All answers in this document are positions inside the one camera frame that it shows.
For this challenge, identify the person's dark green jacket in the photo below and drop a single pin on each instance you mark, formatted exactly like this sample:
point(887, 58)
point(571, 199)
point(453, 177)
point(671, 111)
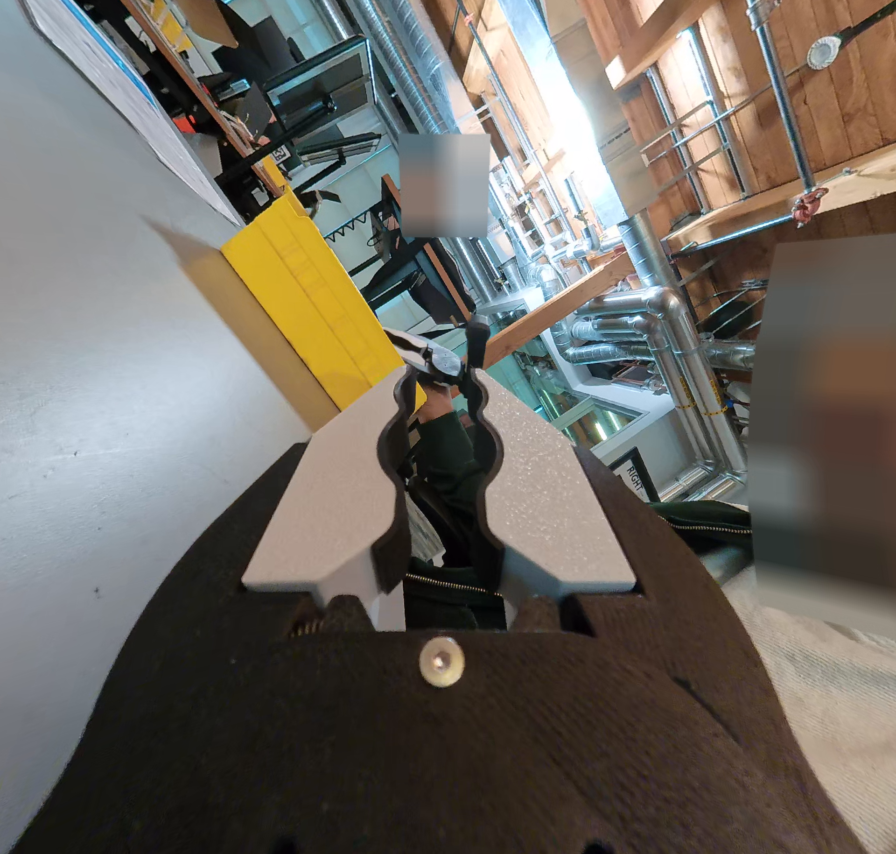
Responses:
point(700, 518)

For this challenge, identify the yellow plastic bin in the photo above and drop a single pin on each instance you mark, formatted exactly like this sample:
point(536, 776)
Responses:
point(308, 287)

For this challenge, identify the wooden workbench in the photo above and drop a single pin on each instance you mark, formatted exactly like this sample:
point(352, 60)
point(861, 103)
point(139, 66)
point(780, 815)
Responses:
point(175, 76)

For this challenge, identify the steel pipe frame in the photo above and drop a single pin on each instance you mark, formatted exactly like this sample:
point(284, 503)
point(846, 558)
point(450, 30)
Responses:
point(777, 62)

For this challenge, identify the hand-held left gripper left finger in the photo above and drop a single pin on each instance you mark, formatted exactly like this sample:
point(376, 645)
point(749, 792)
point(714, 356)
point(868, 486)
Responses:
point(329, 511)

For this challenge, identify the person's right hand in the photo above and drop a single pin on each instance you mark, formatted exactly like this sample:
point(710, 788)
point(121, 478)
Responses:
point(437, 402)

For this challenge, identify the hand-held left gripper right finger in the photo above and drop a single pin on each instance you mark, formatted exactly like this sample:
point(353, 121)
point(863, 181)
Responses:
point(560, 518)

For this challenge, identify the spiral metal duct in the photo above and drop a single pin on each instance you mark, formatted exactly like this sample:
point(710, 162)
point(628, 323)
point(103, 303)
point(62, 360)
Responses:
point(392, 27)

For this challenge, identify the white paper sheet blue border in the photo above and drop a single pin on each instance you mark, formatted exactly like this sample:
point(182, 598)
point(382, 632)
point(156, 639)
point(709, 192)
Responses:
point(98, 62)

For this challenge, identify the black framed sign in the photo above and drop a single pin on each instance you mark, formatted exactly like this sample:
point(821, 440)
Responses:
point(633, 476)

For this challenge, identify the brown cardboard flag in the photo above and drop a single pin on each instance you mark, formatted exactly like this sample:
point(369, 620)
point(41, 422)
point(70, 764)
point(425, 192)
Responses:
point(203, 17)

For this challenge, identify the grey desk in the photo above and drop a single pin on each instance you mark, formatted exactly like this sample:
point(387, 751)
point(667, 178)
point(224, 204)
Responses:
point(105, 413)

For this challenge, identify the wooden beam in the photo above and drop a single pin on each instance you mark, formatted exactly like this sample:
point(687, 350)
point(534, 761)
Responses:
point(560, 311)

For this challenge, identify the black computer monitor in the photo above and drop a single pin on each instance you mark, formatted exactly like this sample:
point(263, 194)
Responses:
point(315, 90)

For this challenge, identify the person's right forearm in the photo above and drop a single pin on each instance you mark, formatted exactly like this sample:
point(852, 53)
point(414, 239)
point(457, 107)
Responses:
point(451, 483)

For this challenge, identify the person's cream sweater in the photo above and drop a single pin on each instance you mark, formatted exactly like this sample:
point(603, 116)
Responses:
point(826, 693)

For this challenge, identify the wooden table black legs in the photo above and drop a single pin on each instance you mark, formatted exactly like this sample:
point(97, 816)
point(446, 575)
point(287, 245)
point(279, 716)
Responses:
point(420, 266)

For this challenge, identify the silver insulated pipes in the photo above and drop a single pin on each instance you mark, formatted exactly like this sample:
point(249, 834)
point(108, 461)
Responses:
point(658, 322)

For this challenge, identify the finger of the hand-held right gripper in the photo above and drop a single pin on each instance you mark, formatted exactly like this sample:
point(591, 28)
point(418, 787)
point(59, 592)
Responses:
point(407, 346)
point(442, 367)

